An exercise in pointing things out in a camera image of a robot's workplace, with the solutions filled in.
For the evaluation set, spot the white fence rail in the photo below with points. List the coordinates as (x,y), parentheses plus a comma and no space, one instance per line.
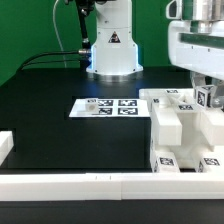
(6,144)
(111,186)

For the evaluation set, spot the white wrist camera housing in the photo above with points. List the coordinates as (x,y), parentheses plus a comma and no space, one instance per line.
(174,9)

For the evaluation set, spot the white left fence rail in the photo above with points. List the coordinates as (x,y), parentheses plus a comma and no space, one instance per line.
(6,144)

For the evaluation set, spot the white flat back plate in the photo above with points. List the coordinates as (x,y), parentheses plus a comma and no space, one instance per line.
(112,108)

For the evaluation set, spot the white front fence rail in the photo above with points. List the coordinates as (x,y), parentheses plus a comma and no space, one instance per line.
(111,186)

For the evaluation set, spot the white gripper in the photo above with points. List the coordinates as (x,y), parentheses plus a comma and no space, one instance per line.
(201,54)

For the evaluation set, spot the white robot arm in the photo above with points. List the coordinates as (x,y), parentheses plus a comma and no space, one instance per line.
(201,14)

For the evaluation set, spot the white chair seat piece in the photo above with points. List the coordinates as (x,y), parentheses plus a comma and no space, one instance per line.
(184,152)

